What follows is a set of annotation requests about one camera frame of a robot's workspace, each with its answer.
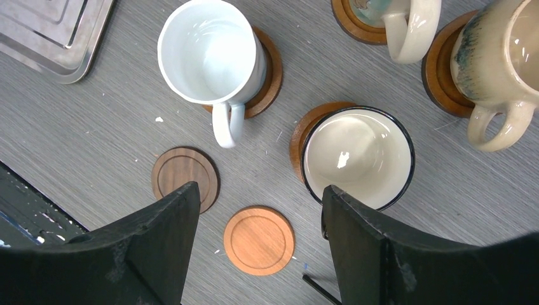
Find dark walnut coaster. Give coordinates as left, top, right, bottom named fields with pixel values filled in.
left=151, top=146, right=221, bottom=214

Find white mug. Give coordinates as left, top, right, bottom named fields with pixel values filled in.
left=301, top=105, right=416, bottom=211

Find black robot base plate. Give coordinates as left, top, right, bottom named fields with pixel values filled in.
left=1, top=163, right=88, bottom=248

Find cream mug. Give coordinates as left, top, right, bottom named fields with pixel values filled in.
left=450, top=1, right=538, bottom=152

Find light wooden coaster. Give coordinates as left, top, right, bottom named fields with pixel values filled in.
left=223, top=205, right=296, bottom=276

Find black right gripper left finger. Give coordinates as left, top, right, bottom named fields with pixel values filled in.
left=1, top=182, right=200, bottom=304

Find small white cup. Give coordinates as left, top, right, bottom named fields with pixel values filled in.
left=157, top=0, right=267, bottom=148

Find beige tall mug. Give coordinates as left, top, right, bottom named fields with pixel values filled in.
left=349, top=0, right=442, bottom=64

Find metal tray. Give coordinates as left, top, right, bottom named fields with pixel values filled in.
left=1, top=0, right=116, bottom=85

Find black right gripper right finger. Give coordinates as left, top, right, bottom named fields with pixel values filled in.
left=322, top=186, right=538, bottom=304

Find ringed wooden coaster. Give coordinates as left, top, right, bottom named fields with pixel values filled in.
left=421, top=11, right=477, bottom=118
left=289, top=101, right=356, bottom=182
left=331, top=0, right=387, bottom=45
left=204, top=27, right=283, bottom=119

